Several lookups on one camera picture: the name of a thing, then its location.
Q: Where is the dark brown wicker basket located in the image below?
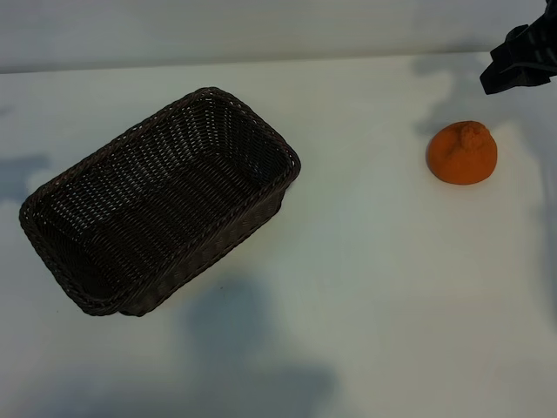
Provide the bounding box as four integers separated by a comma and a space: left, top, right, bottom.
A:
18, 85, 302, 318

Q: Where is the orange with knobby stem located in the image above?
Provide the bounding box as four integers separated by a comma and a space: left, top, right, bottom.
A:
426, 121, 499, 185

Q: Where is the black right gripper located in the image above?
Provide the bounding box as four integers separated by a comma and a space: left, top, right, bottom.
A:
480, 0, 557, 95

